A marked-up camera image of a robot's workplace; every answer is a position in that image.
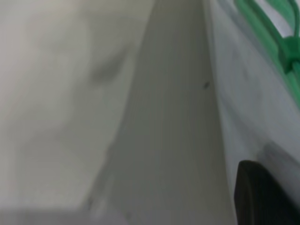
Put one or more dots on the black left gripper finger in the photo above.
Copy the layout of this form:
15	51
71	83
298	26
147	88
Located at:
262	201

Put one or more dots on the green zipper slider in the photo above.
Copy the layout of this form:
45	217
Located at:
291	54

